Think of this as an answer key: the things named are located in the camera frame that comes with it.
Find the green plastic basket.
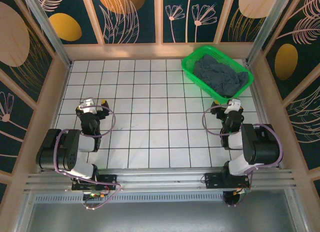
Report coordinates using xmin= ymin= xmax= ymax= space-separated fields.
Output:
xmin=181 ymin=44 xmax=255 ymax=105

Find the grey t-shirt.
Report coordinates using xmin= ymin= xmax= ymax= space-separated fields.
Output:
xmin=192 ymin=54 xmax=250 ymax=99

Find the grey sheet metal shelf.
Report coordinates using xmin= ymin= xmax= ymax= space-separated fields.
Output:
xmin=14 ymin=189 xmax=301 ymax=232

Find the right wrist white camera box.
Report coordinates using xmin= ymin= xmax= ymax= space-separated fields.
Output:
xmin=225 ymin=98 xmax=243 ymax=115

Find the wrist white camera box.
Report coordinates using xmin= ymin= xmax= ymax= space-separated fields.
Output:
xmin=77 ymin=97 xmax=98 ymax=111
xmin=225 ymin=98 xmax=243 ymax=115

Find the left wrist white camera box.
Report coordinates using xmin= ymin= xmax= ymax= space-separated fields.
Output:
xmin=77 ymin=97 xmax=98 ymax=111

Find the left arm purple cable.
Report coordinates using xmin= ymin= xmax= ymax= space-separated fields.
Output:
xmin=54 ymin=104 xmax=123 ymax=211

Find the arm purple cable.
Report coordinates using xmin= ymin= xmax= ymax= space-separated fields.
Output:
xmin=201 ymin=105 xmax=284 ymax=208
xmin=54 ymin=104 xmax=123 ymax=211

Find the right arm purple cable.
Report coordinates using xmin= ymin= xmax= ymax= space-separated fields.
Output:
xmin=201 ymin=105 xmax=284 ymax=208

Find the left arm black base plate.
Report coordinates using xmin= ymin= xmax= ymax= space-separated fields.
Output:
xmin=71 ymin=174 xmax=118 ymax=192

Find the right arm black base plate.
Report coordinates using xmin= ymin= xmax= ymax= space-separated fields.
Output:
xmin=204 ymin=171 xmax=251 ymax=190

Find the wooden enclosure frame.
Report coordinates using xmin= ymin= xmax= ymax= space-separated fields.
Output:
xmin=0 ymin=0 xmax=320 ymax=232

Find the small control board with wires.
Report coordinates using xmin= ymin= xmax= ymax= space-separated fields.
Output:
xmin=221 ymin=186 xmax=251 ymax=208
xmin=82 ymin=190 xmax=111 ymax=201

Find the aluminium corner post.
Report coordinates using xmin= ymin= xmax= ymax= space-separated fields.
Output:
xmin=19 ymin=0 xmax=74 ymax=69
xmin=245 ymin=0 xmax=294 ymax=67

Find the aluminium mounting rail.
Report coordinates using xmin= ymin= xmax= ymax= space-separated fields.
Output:
xmin=23 ymin=166 xmax=298 ymax=194

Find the slotted grey cable duct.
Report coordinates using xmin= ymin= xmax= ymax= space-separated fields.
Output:
xmin=33 ymin=193 xmax=226 ymax=203

